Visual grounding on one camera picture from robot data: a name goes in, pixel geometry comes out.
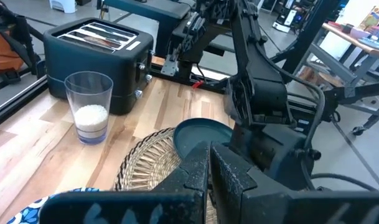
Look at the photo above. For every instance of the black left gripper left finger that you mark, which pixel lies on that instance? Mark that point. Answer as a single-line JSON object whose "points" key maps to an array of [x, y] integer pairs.
{"points": [[183, 199]]}

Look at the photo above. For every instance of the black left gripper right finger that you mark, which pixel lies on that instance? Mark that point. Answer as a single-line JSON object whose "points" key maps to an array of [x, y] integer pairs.
{"points": [[239, 193]]}

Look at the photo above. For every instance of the round woven placemat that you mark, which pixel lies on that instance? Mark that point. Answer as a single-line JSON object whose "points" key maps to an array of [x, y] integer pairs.
{"points": [[145, 161]]}

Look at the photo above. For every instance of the dark green plate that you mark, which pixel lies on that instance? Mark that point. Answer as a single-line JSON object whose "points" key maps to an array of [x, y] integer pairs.
{"points": [[198, 133]]}

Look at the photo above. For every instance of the clear cup with white filling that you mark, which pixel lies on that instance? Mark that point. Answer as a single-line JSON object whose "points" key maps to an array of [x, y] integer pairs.
{"points": [[89, 118]]}

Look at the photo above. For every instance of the blue floral paper bowl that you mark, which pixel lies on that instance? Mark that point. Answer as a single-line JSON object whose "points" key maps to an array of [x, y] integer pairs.
{"points": [[24, 214]]}

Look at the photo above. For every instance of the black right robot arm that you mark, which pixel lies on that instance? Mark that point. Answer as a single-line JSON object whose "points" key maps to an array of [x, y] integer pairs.
{"points": [[260, 81]]}

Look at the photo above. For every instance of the background workstation table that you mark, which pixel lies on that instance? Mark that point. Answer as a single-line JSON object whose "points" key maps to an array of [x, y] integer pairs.
{"points": [[357, 46]]}

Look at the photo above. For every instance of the black four-slot toaster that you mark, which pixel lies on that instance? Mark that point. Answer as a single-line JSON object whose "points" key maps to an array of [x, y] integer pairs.
{"points": [[92, 71]]}

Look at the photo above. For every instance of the white stool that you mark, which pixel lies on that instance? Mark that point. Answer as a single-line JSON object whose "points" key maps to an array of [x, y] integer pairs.
{"points": [[63, 5]]}

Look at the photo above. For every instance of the orange shop vacuum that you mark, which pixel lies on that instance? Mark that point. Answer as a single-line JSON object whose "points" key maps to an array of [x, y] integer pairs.
{"points": [[5, 53]]}

